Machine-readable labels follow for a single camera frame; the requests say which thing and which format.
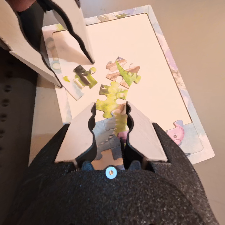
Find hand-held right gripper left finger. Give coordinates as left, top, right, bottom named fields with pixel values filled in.
left=55, top=102, right=97, bottom=165

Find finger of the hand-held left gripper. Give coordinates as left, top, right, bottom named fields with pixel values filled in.
left=0, top=0, right=63, bottom=88
left=38, top=0, right=95, bottom=64

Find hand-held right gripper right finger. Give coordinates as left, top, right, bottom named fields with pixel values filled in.
left=126, top=102, right=168, bottom=165

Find light blue printed puzzle piece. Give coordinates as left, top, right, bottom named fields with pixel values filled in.
left=92, top=118, right=124, bottom=160

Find pink corner puzzle piece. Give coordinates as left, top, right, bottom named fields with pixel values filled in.
left=166, top=120, right=203, bottom=152

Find joined printed puzzle pieces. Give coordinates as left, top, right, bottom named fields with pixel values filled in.
left=112, top=104, right=130, bottom=146

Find green printed puzzle piece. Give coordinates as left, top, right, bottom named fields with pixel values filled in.
left=96, top=84, right=128, bottom=119

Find dark tree puzzle piece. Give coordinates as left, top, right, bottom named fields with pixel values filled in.
left=62, top=65, right=98, bottom=101

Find green striped puzzle piece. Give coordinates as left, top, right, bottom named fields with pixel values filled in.
left=106, top=57, right=141, bottom=89

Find landscape jigsaw puzzle board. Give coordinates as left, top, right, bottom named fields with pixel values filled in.
left=42, top=5, right=215, bottom=165

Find grey desk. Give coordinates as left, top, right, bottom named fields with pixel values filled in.
left=28, top=0, right=225, bottom=225

